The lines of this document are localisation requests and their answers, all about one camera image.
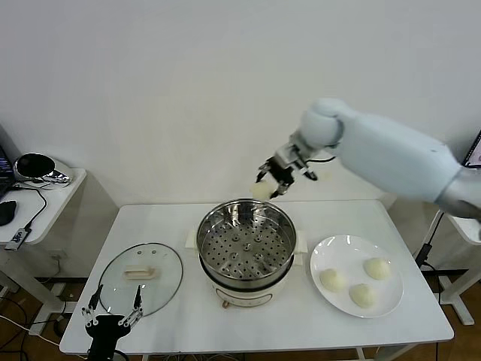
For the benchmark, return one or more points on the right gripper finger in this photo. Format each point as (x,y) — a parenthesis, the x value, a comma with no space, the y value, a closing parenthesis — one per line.
(283,187)
(265,167)

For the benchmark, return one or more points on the cream electric cooking pot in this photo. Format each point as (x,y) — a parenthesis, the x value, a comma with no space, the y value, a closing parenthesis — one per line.
(244,297)

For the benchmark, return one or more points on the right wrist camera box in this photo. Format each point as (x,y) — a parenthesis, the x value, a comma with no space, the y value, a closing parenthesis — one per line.
(310,175)

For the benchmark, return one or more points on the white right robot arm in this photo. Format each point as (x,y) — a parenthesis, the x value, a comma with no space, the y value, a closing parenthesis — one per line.
(387,150)

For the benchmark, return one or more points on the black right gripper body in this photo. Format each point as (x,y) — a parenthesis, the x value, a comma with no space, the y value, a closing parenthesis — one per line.
(287,163)

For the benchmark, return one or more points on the white steamed baozi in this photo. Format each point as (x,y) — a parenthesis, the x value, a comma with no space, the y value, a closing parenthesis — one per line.
(377,268)
(332,281)
(362,296)
(262,190)

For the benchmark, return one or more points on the grey usb hub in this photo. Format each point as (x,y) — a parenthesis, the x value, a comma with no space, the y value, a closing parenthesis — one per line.
(18,238)

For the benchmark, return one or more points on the white round plate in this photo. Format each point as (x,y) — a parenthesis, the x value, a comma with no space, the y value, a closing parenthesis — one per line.
(349,252)

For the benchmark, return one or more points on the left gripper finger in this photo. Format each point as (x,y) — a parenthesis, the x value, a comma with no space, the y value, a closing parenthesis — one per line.
(92,306)
(136,310)

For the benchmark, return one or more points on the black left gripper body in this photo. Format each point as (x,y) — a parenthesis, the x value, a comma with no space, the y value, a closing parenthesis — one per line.
(101,327)

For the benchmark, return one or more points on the grey laptop with keyboard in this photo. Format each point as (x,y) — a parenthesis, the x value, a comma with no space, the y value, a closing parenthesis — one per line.
(474,150)

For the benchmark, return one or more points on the stainless steel steamer basket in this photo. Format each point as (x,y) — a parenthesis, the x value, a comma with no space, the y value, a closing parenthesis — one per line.
(246,246)

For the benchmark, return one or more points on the laptop screen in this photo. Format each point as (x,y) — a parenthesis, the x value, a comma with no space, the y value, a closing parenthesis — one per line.
(4,176)

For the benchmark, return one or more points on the white side table with label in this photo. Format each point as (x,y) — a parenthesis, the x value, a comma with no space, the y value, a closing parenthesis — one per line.
(466,229)

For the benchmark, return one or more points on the white side table with device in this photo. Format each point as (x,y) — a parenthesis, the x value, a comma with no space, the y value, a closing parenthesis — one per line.
(56,210)

